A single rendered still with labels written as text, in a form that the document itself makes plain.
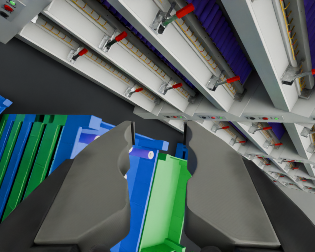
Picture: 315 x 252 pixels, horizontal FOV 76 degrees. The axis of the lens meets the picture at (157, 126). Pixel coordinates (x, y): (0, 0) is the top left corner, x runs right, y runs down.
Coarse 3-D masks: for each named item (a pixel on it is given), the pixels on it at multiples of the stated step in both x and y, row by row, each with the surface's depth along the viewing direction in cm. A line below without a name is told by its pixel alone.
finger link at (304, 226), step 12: (252, 168) 8; (252, 180) 8; (264, 180) 8; (264, 192) 7; (276, 192) 7; (264, 204) 7; (276, 204) 7; (288, 204) 7; (276, 216) 7; (288, 216) 7; (300, 216) 6; (276, 228) 6; (288, 228) 6; (300, 228) 6; (312, 228) 6; (288, 240) 6; (300, 240) 6; (312, 240) 6
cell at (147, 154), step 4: (132, 148) 46; (136, 148) 46; (132, 152) 45; (136, 152) 45; (140, 152) 44; (144, 152) 43; (148, 152) 42; (152, 152) 43; (136, 156) 45; (140, 156) 44; (144, 156) 43; (148, 156) 42; (152, 156) 43
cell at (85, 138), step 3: (81, 135) 36; (84, 135) 35; (87, 135) 34; (90, 135) 34; (93, 135) 33; (96, 135) 33; (99, 135) 33; (81, 138) 35; (84, 138) 35; (87, 138) 34; (90, 138) 33; (93, 138) 33; (81, 141) 36; (84, 141) 35; (87, 141) 34; (90, 141) 33
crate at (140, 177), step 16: (64, 128) 35; (80, 128) 32; (96, 128) 31; (64, 144) 34; (80, 144) 38; (144, 144) 47; (160, 144) 44; (64, 160) 32; (144, 160) 48; (128, 176) 47; (144, 176) 47; (144, 192) 45; (144, 208) 44; (128, 240) 44
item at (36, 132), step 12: (36, 120) 46; (36, 132) 43; (36, 144) 42; (24, 156) 44; (36, 156) 47; (24, 168) 42; (24, 180) 41; (12, 192) 43; (24, 192) 45; (12, 204) 41
